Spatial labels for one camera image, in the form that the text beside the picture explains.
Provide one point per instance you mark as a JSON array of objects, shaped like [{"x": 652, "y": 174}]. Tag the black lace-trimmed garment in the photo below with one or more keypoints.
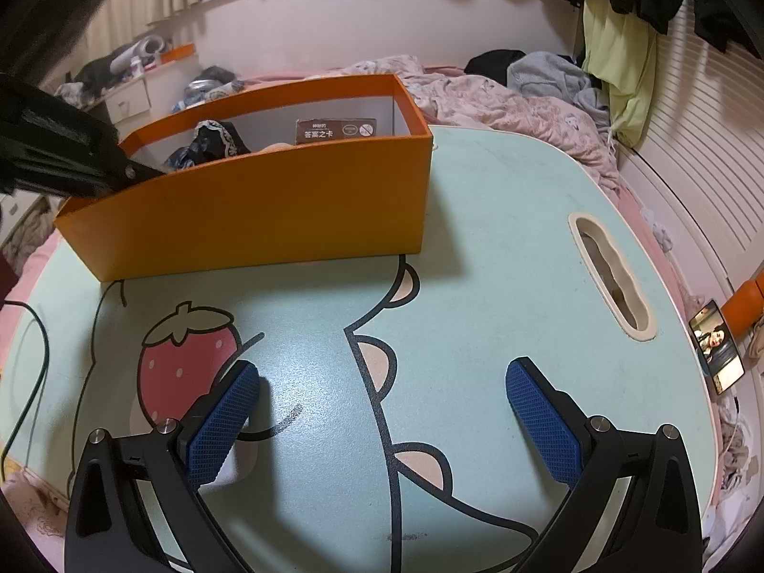
[{"x": 209, "y": 143}]

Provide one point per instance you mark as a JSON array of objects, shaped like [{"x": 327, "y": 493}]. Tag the blue patterned cloth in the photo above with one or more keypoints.
[{"x": 224, "y": 85}]

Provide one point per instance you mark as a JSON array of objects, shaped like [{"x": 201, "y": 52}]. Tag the yellow-green garment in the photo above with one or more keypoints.
[{"x": 621, "y": 54}]

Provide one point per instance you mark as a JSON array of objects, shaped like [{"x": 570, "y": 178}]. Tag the dark clothes pile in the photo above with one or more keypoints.
[{"x": 89, "y": 74}]

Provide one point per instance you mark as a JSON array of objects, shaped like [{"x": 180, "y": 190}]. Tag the white cylindrical device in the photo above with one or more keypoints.
[{"x": 140, "y": 48}]

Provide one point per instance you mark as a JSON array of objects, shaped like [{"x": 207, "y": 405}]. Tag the smartphone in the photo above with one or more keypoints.
[{"x": 716, "y": 346}]

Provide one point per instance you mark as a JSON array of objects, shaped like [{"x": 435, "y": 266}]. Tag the white drawer unit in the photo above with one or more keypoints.
[{"x": 128, "y": 100}]

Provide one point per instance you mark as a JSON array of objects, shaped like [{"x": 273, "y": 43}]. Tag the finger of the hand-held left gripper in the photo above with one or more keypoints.
[{"x": 59, "y": 143}]

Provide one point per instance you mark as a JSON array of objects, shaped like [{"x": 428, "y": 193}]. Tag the orange cardboard piece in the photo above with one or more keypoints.
[{"x": 749, "y": 301}]

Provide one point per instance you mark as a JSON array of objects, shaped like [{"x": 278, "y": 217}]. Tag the beige curtain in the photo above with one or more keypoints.
[{"x": 143, "y": 6}]

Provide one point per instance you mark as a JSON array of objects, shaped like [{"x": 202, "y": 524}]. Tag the small orange box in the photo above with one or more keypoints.
[{"x": 178, "y": 52}]

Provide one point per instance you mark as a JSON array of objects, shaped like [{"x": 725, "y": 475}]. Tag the pink floral quilt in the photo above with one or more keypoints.
[{"x": 525, "y": 113}]

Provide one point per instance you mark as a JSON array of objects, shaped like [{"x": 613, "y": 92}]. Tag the grey hoodie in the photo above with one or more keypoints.
[{"x": 549, "y": 77}]

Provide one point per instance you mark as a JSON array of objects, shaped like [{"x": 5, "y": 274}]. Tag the orange cardboard box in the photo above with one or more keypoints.
[{"x": 268, "y": 209}]

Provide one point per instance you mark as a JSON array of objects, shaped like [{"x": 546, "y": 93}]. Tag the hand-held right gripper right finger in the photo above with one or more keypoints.
[{"x": 543, "y": 424}]

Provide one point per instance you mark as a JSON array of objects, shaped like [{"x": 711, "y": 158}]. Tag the beige plush toy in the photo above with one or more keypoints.
[{"x": 277, "y": 147}]

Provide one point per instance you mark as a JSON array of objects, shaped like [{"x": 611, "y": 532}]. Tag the brown card box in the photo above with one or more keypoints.
[{"x": 334, "y": 131}]

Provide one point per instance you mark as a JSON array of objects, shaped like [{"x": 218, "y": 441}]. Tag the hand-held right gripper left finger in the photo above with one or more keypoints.
[{"x": 224, "y": 424}]

